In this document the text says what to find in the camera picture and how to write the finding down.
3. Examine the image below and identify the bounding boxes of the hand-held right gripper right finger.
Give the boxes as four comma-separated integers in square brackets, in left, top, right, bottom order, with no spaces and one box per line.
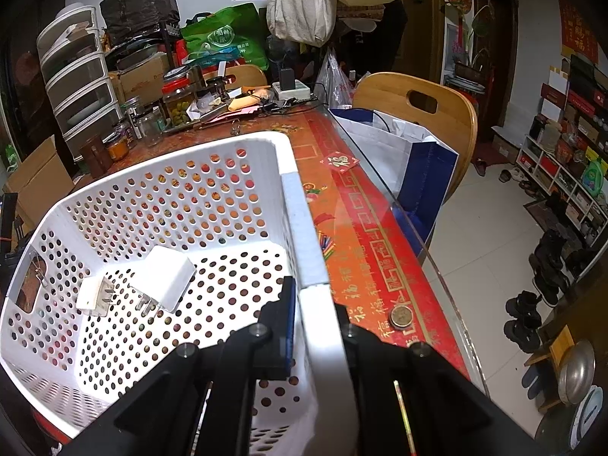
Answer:
[335,301,542,456]

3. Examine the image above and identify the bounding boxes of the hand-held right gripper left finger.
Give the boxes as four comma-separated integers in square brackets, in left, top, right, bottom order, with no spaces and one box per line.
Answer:
[62,275,298,456]

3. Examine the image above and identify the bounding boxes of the large white charger plug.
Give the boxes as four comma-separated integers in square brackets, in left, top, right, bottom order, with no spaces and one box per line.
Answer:
[129,246,198,317]

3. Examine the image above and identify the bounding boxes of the white perforated plastic basket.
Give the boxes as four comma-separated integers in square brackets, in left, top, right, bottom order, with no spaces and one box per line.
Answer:
[0,130,359,456]

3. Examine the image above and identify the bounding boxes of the small white charger plug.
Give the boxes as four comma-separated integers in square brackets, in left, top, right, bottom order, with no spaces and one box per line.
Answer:
[76,276,117,318]

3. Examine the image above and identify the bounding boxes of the black shoes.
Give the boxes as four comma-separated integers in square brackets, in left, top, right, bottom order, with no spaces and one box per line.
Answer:
[503,291,543,353]

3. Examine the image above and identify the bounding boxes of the white and blue paper bag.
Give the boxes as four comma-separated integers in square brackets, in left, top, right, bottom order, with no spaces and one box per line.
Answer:
[330,108,461,257]

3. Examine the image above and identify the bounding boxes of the round metal lid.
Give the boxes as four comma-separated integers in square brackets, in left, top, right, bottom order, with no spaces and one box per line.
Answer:
[557,339,597,407]

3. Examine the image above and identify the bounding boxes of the white power strip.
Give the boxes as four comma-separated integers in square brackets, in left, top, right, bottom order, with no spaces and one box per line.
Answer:
[272,81,312,101]

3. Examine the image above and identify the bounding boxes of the empty glass jar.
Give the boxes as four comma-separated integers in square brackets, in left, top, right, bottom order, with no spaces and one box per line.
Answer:
[137,107,166,148]

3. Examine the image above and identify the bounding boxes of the orange filled small jar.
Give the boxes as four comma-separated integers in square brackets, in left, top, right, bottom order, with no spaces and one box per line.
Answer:
[103,133,130,162]

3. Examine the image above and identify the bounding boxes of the red lid olive jar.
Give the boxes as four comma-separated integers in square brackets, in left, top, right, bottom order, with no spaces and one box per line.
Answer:
[160,81,198,128]

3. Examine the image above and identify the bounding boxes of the clear plastic bag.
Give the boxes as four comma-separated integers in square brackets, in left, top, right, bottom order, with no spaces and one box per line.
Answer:
[314,47,356,109]

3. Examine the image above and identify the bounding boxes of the wooden chair behind table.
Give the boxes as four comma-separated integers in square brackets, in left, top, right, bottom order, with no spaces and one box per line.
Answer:
[223,65,269,92]

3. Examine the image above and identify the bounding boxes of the metal binder clip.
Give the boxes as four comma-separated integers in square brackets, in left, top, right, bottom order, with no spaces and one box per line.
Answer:
[26,246,51,288]

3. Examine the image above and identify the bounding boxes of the brown ceramic mug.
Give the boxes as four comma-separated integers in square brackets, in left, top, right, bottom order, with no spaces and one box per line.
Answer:
[78,134,115,177]

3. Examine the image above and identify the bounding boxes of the white cubby shoe shelf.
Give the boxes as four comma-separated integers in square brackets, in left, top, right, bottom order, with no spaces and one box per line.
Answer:
[515,54,608,248]

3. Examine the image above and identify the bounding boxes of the printed cardboard box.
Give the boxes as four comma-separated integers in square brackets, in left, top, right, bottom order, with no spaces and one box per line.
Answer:
[108,53,172,105]

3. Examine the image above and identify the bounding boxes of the open cardboard box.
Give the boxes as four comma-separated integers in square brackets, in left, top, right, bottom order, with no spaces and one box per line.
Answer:
[2,135,76,229]

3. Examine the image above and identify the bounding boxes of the green shopping bag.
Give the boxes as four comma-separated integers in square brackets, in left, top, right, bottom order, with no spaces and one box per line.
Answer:
[180,3,271,71]

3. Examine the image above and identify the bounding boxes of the potted plant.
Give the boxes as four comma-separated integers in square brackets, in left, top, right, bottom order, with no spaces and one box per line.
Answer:
[451,4,497,81]

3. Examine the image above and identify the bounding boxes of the beige canvas tote bag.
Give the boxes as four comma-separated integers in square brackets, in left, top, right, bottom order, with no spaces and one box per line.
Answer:
[266,0,337,48]

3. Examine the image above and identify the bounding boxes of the white plastic drawer tower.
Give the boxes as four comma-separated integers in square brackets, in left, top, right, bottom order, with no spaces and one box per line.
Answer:
[36,4,125,155]

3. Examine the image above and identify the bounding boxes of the black wrapped bag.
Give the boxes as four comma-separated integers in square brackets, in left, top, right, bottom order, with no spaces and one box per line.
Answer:
[99,0,181,47]

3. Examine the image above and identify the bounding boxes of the wooden chair with handle hole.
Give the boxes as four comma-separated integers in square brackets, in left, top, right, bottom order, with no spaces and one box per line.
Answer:
[352,72,478,205]

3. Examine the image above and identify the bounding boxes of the red wall poster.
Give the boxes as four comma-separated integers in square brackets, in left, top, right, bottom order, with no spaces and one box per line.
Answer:
[559,0,600,63]

